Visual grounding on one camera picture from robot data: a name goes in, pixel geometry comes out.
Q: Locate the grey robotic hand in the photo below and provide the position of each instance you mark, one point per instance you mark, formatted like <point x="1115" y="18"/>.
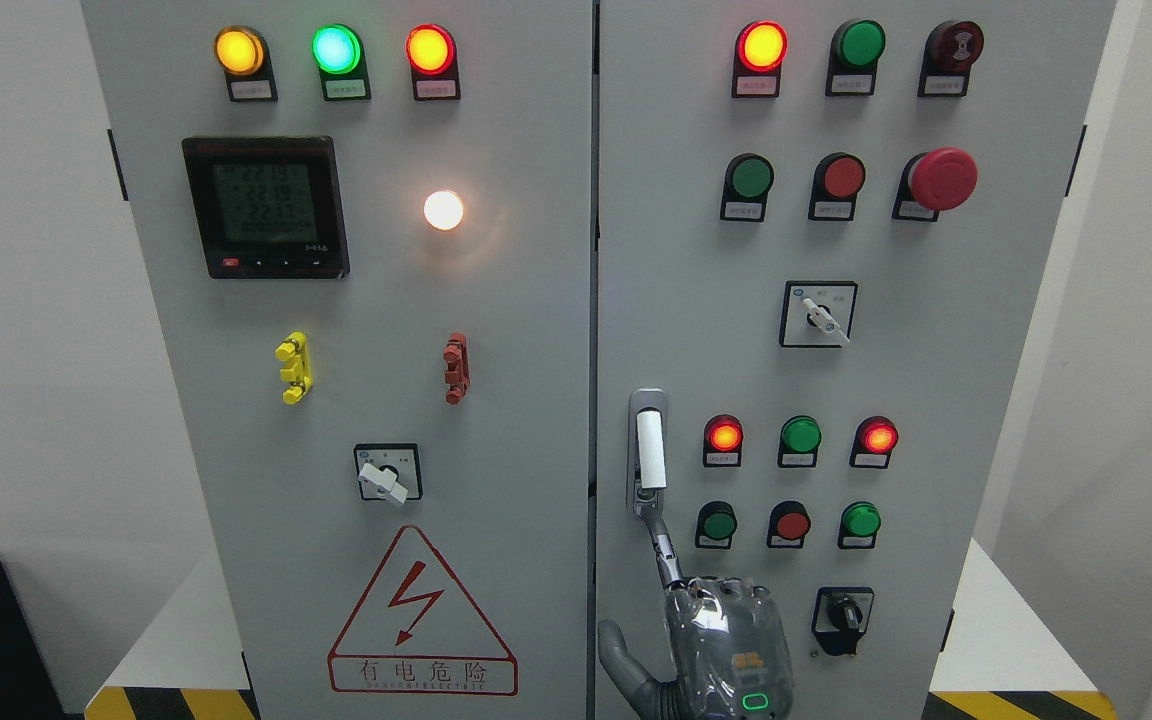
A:
<point x="727" y="642"/>

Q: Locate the silver door handle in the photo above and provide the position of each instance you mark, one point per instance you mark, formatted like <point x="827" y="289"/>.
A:
<point x="646" y="463"/>

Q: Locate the red indicator light left door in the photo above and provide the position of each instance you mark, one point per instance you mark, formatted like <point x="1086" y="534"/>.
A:
<point x="430" y="49"/>

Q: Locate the red push button lower middle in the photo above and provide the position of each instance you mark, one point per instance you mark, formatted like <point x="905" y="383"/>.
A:
<point x="788" y="525"/>

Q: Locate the green push button lower right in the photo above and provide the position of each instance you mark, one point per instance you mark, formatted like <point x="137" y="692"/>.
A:
<point x="859" y="525"/>

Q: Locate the red lit indicator lower left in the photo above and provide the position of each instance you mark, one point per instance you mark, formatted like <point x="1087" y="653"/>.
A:
<point x="723" y="435"/>

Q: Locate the red lit indicator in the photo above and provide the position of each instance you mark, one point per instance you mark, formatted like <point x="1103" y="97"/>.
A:
<point x="877" y="435"/>
<point x="723" y="435"/>

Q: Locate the green indicator lower middle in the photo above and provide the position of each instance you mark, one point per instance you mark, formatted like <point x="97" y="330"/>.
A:
<point x="800" y="435"/>

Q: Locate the red lit indicator lower right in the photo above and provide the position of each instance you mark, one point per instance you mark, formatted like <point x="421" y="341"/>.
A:
<point x="877" y="435"/>

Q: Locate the white platform with hazard stripes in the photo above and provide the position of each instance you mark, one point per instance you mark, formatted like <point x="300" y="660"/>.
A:
<point x="999" y="661"/>

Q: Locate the red high voltage warning sticker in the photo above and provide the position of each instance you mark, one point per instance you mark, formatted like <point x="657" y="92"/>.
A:
<point x="416" y="630"/>

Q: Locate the red terminal connector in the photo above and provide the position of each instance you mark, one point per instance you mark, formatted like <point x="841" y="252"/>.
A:
<point x="456" y="374"/>

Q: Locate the grey electrical cabinet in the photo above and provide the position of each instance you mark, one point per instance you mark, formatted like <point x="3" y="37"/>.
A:
<point x="599" y="254"/>

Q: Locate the green push button upper row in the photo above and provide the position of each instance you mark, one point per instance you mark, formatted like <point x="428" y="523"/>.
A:
<point x="749" y="177"/>

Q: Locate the red push button upper row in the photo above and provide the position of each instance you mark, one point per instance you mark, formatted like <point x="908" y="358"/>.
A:
<point x="840" y="176"/>

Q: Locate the red emergency stop button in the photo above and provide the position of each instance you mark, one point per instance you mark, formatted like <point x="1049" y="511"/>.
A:
<point x="943" y="179"/>

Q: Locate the white indicator light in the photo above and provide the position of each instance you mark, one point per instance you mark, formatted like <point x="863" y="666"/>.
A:
<point x="444" y="210"/>

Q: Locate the yellow terminal connector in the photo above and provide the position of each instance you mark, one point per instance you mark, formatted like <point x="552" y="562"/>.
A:
<point x="296" y="370"/>

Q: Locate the red indicator light right top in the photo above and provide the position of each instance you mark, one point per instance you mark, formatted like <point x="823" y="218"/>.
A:
<point x="762" y="46"/>

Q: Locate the green indicator light right top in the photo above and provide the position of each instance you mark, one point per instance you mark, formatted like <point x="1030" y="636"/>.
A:
<point x="859" y="43"/>

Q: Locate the green indicator light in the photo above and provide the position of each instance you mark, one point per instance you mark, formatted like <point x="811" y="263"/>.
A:
<point x="859" y="43"/>
<point x="337" y="49"/>

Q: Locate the black digital power meter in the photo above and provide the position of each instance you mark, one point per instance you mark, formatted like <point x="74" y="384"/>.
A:
<point x="268" y="207"/>

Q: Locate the green indicator light top left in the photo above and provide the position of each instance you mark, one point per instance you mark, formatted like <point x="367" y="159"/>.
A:
<point x="337" y="49"/>

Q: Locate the yellow indicator light top left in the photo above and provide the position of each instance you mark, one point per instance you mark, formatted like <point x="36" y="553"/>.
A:
<point x="240" y="50"/>

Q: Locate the black selector switch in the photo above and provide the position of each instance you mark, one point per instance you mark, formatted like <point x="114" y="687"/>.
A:
<point x="841" y="617"/>

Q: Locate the white selector switch right upper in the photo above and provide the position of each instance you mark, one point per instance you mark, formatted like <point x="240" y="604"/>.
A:
<point x="817" y="313"/>

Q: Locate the white selector switch left door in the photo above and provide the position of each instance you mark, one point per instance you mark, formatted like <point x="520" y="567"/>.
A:
<point x="388" y="472"/>

